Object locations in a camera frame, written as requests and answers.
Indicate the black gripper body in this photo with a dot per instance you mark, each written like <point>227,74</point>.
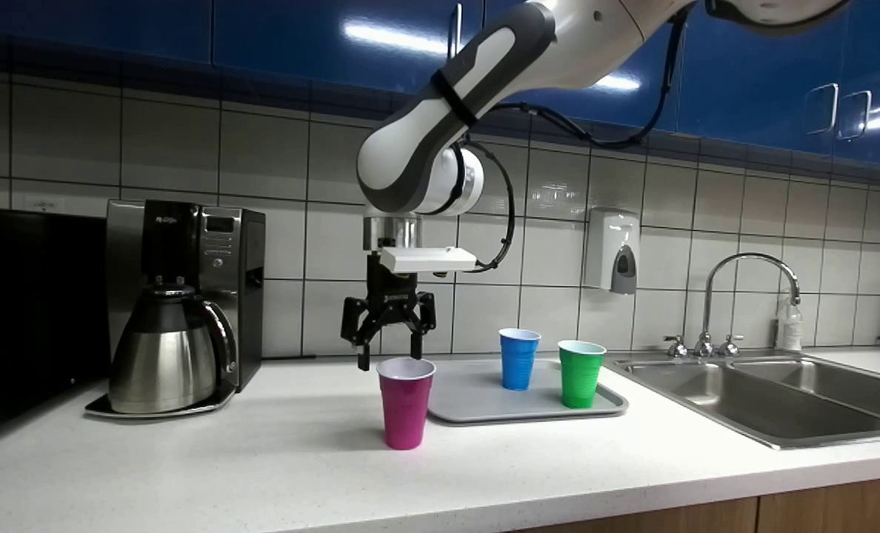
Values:
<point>392,287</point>

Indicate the wooden lower cabinets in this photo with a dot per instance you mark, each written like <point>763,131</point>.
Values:
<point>752,509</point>

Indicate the green plastic cup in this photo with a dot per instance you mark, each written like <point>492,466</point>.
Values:
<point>581,376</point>

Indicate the blue upper cabinets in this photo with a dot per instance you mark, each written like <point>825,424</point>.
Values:
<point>212,32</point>

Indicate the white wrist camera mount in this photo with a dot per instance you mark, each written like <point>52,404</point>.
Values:
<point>425,259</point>

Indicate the stainless steel double sink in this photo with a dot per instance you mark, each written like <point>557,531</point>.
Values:
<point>784,401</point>

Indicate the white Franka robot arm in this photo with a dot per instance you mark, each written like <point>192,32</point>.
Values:
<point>478,76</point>

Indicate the white soap bottle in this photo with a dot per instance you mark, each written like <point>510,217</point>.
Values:
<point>788,327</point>

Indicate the black microwave oven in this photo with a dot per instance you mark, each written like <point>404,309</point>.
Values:
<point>24,313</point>

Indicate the grey plastic tray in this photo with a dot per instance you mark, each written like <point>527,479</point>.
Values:
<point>478,393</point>

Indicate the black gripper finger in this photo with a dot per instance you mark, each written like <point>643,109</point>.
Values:
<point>425,319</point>
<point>357,330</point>

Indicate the stainless steel carafe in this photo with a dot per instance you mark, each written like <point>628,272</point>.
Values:
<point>166,355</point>

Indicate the white wall soap dispenser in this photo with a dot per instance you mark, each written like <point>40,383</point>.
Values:
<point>604,245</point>

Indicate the chrome gooseneck faucet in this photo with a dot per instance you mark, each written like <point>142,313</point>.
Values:
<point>745,254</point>

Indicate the blue plastic cup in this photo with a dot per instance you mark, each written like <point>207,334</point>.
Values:
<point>518,359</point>

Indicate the magenta plastic cup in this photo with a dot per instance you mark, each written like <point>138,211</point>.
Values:
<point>407,404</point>

